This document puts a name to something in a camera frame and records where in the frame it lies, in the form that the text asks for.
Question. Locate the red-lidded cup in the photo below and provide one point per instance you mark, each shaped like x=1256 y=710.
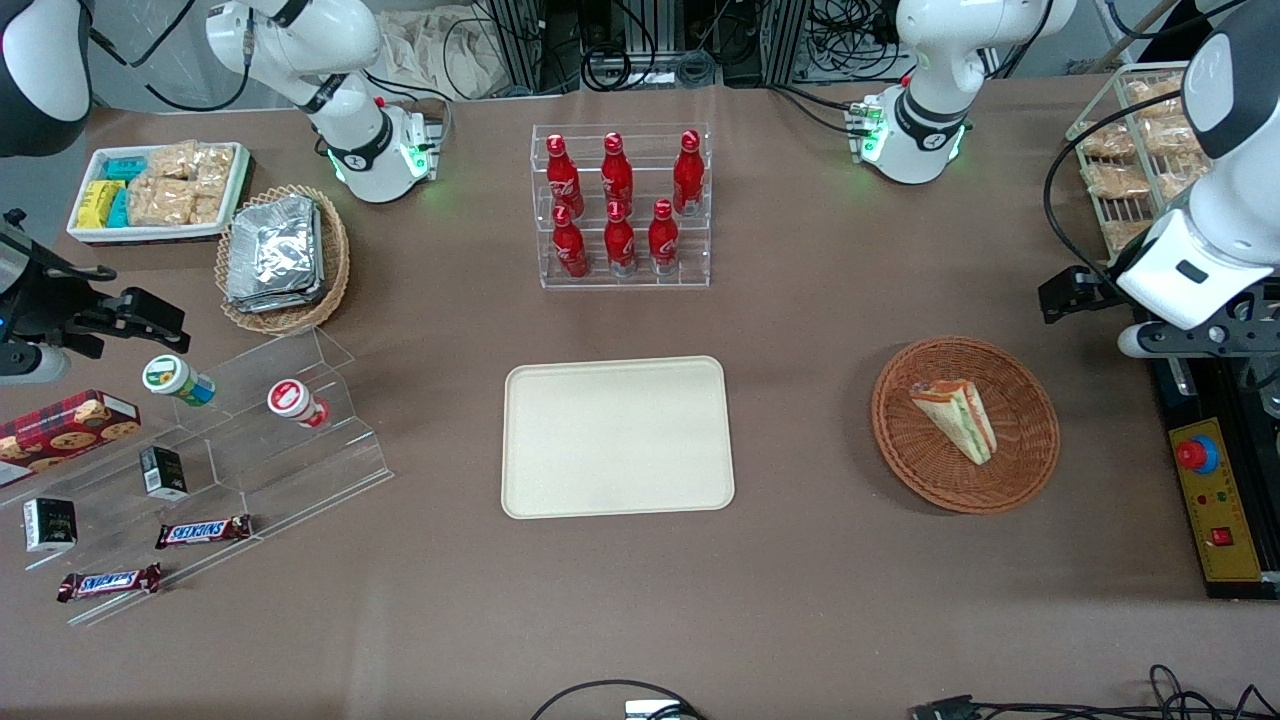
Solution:
x=293 y=400

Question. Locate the black yellow control box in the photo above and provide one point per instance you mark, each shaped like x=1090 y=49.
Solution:
x=1215 y=560

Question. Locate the red cola bottle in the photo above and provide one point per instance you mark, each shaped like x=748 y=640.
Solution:
x=620 y=245
x=688 y=175
x=563 y=180
x=617 y=175
x=571 y=248
x=663 y=243

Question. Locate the teal snack packet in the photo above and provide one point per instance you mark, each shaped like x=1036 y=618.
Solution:
x=119 y=208
x=125 y=168

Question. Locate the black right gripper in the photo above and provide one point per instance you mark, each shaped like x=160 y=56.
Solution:
x=52 y=305

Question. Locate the red emergency stop button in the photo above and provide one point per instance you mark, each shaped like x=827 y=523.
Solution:
x=1197 y=455

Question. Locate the yellow snack packet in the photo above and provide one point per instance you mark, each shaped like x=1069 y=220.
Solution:
x=96 y=205

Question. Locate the aluminium frame post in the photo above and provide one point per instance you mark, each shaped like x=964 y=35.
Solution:
x=520 y=45
x=785 y=40

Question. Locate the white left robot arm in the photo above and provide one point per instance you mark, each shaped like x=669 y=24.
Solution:
x=935 y=95

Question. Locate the clear acrylic step display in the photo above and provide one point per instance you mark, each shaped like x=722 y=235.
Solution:
x=260 y=470

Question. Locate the beige rectangular serving tray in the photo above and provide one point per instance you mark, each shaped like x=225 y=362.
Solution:
x=615 y=440

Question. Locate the brown Snickers bar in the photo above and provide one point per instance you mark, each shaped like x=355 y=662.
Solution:
x=203 y=532
x=110 y=582

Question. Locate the clear rice cracker bag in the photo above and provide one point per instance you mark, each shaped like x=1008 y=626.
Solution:
x=172 y=160
x=160 y=202
x=207 y=203
x=215 y=165

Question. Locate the white rectangular snack tray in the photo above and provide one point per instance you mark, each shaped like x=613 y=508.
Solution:
x=150 y=233

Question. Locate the small white device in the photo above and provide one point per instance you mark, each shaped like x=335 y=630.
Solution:
x=650 y=710

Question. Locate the red tartan cookie box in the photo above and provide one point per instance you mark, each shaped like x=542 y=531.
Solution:
x=65 y=430

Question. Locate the round brown wicker basket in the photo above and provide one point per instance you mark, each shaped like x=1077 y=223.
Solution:
x=1010 y=460

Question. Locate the beige cloth bag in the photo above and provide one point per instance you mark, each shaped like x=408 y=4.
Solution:
x=440 y=55

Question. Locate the small black carton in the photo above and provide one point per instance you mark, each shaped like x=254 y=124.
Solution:
x=50 y=524
x=163 y=473

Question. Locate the green-lidded cup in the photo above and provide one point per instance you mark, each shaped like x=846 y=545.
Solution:
x=175 y=378

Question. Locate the clear acrylic bottle rack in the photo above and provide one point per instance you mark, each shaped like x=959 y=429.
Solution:
x=695 y=250

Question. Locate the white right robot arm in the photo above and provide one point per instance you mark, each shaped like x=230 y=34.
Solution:
x=355 y=130

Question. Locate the tan wicker basket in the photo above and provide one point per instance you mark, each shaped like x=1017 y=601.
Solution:
x=335 y=260

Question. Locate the silver foil packet stack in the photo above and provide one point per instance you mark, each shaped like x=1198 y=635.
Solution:
x=275 y=255

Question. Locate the bagged bread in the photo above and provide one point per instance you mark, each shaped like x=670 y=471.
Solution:
x=1175 y=180
x=1122 y=235
x=1108 y=142
x=1116 y=181
x=1150 y=92
x=1168 y=135

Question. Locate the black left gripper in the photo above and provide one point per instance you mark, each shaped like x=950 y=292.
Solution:
x=1098 y=291

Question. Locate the plastic-wrapped triangle sandwich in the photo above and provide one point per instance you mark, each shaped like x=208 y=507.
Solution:
x=955 y=415

